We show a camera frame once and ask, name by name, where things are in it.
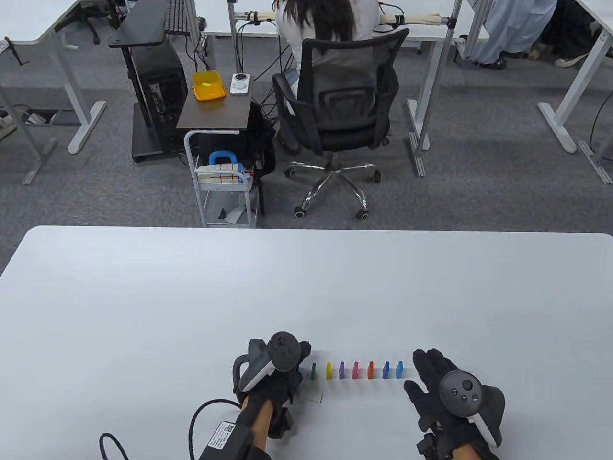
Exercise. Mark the person's left hand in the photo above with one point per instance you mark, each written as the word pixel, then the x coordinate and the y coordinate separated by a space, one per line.
pixel 282 388

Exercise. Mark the person's right hand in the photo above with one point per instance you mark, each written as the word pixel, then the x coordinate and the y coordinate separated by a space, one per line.
pixel 428 373

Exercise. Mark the white domino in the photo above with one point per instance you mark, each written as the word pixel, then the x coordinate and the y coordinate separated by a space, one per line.
pixel 316 397

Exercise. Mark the black forearm battery pack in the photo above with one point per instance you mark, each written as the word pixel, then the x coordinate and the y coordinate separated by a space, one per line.
pixel 222 438

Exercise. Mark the person's right forearm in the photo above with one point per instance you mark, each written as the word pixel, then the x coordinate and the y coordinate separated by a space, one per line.
pixel 468 454

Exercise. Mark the person's left forearm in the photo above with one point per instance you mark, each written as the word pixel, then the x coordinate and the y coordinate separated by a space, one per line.
pixel 261 424

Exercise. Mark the black rolling stand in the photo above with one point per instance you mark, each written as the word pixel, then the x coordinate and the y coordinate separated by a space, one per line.
pixel 139 24

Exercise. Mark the black white handheld controller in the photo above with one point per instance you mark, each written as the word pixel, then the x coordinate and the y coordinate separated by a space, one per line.
pixel 285 353
pixel 460 393

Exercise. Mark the white utility cart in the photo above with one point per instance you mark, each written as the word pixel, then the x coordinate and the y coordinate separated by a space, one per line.
pixel 225 187

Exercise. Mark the black backpack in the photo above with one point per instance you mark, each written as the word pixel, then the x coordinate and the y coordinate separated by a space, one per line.
pixel 263 139

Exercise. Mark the black mesh office chair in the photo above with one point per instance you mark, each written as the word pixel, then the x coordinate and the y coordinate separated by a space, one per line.
pixel 345 120

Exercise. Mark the brown side table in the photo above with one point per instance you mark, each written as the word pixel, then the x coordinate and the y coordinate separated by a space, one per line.
pixel 213 112

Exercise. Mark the white flat device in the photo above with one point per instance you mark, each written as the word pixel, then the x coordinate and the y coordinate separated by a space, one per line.
pixel 239 86

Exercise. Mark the yellow orange plastic container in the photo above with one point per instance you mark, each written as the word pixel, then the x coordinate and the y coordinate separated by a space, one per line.
pixel 208 91

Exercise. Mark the white desk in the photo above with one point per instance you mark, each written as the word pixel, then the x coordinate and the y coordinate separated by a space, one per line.
pixel 431 32
pixel 572 96
pixel 28 19

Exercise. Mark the black computer tower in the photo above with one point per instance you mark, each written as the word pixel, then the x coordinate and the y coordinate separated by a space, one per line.
pixel 158 96

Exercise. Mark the floor socket box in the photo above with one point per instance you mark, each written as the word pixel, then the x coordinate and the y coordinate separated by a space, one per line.
pixel 62 117

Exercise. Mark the beige rolled bundle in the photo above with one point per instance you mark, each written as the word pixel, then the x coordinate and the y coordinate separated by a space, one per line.
pixel 263 16
pixel 421 19

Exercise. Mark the black keyboard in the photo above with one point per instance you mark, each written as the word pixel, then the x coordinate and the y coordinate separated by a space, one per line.
pixel 176 17

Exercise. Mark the black swivel chair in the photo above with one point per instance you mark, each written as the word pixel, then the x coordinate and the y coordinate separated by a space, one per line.
pixel 86 17

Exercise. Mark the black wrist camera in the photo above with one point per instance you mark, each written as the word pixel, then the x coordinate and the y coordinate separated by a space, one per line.
pixel 281 424
pixel 428 448

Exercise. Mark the grey metal frame leg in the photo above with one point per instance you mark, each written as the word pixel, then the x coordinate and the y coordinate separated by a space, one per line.
pixel 40 162
pixel 596 163

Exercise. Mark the aluminium frame post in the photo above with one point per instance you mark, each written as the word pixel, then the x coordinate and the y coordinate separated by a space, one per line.
pixel 233 38
pixel 440 72

